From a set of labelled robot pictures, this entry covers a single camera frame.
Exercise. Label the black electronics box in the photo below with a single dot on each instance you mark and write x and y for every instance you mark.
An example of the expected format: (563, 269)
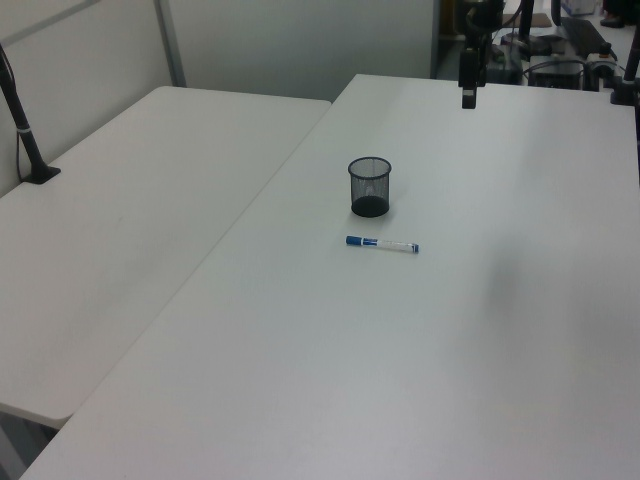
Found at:
(555, 72)

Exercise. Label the black mesh pen cup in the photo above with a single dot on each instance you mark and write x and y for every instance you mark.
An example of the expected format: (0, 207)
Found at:
(370, 195)

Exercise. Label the black stand with round base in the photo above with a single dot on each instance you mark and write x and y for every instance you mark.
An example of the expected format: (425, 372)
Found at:
(526, 30)

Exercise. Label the emergency stop button box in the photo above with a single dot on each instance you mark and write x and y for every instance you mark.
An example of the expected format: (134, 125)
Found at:
(602, 60)

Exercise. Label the white and blue cardboard box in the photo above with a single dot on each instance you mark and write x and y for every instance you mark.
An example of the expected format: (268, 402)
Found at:
(577, 6)

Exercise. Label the blue and white marker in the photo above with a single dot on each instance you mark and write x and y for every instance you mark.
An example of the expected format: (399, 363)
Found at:
(382, 244)

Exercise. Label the black camera pole with base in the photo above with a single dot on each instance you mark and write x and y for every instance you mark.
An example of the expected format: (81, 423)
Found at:
(22, 130)

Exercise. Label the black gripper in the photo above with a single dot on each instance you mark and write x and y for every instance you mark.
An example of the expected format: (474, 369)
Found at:
(484, 15)

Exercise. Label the grey metal partition post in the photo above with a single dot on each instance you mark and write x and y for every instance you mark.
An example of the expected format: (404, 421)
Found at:
(170, 45)

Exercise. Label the black clamped camera pole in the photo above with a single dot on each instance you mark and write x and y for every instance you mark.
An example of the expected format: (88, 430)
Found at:
(627, 80)

